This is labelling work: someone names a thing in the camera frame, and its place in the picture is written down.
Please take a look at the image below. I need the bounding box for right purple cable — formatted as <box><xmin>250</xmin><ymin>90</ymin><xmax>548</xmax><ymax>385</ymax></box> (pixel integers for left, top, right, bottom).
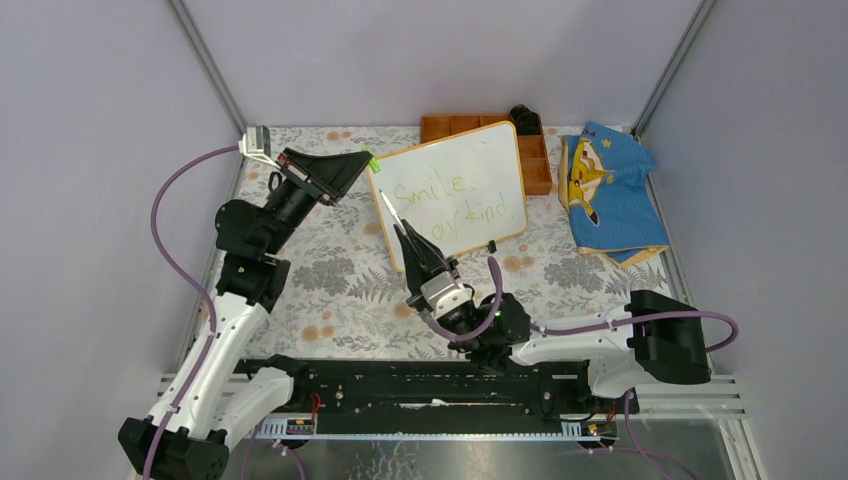
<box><xmin>417</xmin><ymin>255</ymin><xmax>739</xmax><ymax>480</ymax></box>

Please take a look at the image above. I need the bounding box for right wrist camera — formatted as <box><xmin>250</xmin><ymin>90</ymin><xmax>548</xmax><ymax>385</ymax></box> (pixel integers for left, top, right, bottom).
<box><xmin>420</xmin><ymin>271</ymin><xmax>472</xmax><ymax>320</ymax></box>

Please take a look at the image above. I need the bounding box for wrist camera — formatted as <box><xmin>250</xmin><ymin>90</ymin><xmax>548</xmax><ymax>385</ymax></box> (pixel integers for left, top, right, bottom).
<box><xmin>238</xmin><ymin>125</ymin><xmax>277</xmax><ymax>167</ymax></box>
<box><xmin>420</xmin><ymin>271</ymin><xmax>472</xmax><ymax>320</ymax></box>

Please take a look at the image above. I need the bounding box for black object in tray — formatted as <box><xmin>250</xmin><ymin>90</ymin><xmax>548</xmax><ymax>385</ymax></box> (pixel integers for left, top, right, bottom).
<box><xmin>509</xmin><ymin>104</ymin><xmax>542</xmax><ymax>135</ymax></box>

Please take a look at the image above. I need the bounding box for purple cable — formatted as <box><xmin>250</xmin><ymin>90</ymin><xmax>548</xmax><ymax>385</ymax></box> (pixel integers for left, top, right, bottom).
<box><xmin>417</xmin><ymin>255</ymin><xmax>739</xmax><ymax>480</ymax></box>
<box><xmin>140</xmin><ymin>145</ymin><xmax>246</xmax><ymax>480</ymax></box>

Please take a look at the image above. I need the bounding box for green white marker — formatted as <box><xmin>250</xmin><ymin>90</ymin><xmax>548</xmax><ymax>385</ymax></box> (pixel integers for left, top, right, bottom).
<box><xmin>378</xmin><ymin>189</ymin><xmax>406</xmax><ymax>235</ymax></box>

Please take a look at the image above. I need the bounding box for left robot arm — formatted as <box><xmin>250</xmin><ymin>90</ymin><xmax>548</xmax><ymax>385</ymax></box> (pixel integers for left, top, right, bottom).
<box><xmin>118</xmin><ymin>141</ymin><xmax>376</xmax><ymax>479</ymax></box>

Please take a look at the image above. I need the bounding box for orange wooden compartment tray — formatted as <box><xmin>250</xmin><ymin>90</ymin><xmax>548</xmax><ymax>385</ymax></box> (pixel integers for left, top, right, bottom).
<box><xmin>419</xmin><ymin>113</ymin><xmax>553</xmax><ymax>196</ymax></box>

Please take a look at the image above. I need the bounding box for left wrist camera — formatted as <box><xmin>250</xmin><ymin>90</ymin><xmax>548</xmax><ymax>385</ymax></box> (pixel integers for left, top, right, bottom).
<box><xmin>238</xmin><ymin>125</ymin><xmax>277</xmax><ymax>167</ymax></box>

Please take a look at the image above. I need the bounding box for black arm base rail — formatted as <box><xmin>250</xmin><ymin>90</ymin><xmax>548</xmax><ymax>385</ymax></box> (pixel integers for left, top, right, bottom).
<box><xmin>235</xmin><ymin>355</ymin><xmax>639</xmax><ymax>435</ymax></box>

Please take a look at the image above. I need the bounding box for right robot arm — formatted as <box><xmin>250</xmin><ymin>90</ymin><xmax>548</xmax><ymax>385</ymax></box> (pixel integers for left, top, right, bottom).
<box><xmin>393</xmin><ymin>219</ymin><xmax>711</xmax><ymax>412</ymax></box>

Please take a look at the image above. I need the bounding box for yellow framed whiteboard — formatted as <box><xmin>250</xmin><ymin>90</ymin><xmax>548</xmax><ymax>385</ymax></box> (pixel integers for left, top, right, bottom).
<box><xmin>366</xmin><ymin>121</ymin><xmax>528</xmax><ymax>272</ymax></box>

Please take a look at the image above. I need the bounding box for blue yellow cartoon bag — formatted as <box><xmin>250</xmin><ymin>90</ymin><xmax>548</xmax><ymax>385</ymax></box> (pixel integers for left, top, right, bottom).
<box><xmin>559</xmin><ymin>122</ymin><xmax>670</xmax><ymax>268</ymax></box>

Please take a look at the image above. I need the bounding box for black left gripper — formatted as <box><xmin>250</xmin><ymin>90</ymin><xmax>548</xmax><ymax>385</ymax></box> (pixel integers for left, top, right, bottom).
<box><xmin>262</xmin><ymin>147</ymin><xmax>370</xmax><ymax>256</ymax></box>

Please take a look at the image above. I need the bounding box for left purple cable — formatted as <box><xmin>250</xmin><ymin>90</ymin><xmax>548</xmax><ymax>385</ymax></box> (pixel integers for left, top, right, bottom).
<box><xmin>140</xmin><ymin>145</ymin><xmax>246</xmax><ymax>480</ymax></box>

